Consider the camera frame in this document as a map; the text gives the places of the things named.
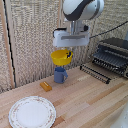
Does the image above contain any yellow bowl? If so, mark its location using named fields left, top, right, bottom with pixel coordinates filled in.
left=50, top=49, right=74, bottom=67

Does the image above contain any black wire oven rack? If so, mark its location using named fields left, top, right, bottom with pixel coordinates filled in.
left=79, top=63, right=112, bottom=85

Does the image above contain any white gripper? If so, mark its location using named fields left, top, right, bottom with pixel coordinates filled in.
left=52, top=27, right=91, bottom=58

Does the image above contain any blue mug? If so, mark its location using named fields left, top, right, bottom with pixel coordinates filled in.
left=53, top=65, right=69, bottom=84

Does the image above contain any white floral-rim plate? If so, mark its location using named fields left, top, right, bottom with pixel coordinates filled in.
left=8, top=95, right=57, bottom=128

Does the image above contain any black cable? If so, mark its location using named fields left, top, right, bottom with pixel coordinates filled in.
left=89, top=20, right=128, bottom=39

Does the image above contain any orange rectangular block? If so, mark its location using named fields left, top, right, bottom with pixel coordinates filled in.
left=39, top=81, right=53, bottom=92

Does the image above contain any black toaster oven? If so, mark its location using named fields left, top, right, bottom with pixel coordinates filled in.
left=91, top=37, right=128, bottom=80

